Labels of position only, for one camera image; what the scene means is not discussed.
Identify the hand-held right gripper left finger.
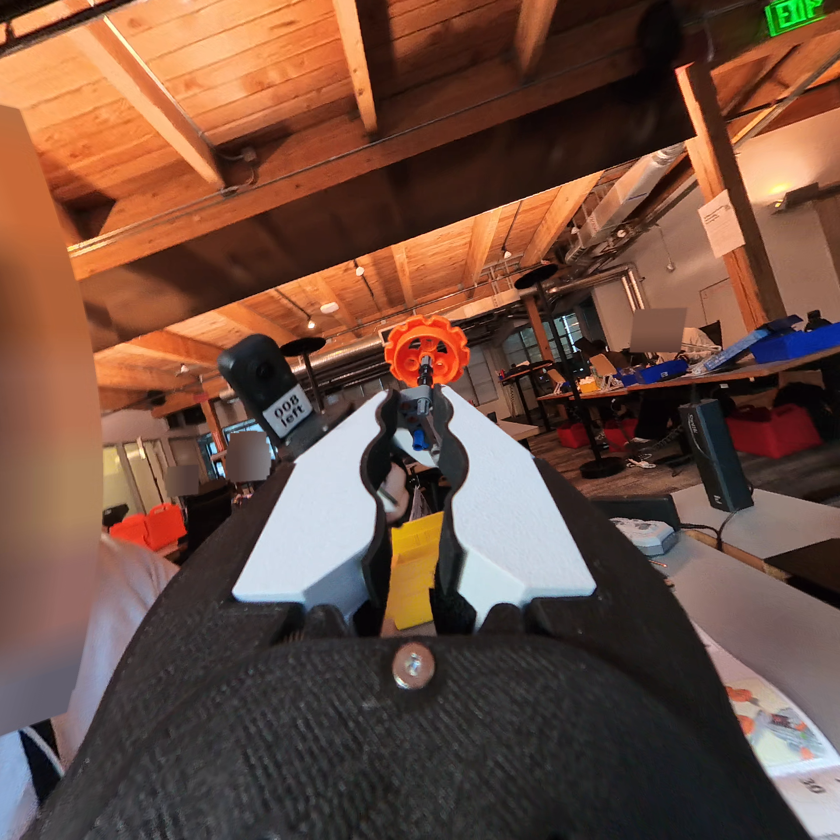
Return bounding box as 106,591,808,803
231,388,398,636

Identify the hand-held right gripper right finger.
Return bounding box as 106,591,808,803
430,384,598,636

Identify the orange gear and beam assembly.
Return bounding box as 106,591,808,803
384,315,470,454

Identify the grey desk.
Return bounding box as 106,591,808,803
594,486,840,749

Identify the person's left hand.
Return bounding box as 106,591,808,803
379,459,411,526

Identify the short black pole stand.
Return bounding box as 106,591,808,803
281,338,327,414

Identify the yellow plastic bin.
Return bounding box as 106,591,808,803
386,512,448,631

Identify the black flat device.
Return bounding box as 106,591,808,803
591,493,682,526

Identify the white grey plastic device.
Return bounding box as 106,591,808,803
609,517,680,559

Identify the orange plastic case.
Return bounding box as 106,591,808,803
108,504,188,551

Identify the person's white shirt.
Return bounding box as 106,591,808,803
0,535,179,840

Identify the small blue bin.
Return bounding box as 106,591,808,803
633,357,689,385

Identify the black upright speaker box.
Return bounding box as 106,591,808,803
679,399,754,514

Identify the large red bin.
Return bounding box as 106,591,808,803
725,403,821,459

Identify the large blue bin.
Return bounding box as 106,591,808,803
748,322,840,364

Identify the printed instruction booklet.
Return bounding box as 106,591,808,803
696,623,840,840

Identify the white paper notice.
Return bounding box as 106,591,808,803
697,190,746,258

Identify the green exit sign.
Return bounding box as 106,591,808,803
764,0,828,37

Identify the black power cable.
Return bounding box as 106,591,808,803
676,507,742,552

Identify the silver air duct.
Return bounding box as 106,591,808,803
564,144,686,263

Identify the wooden post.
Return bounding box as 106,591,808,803
676,62,785,329

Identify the wall lamp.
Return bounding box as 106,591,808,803
771,182,821,214

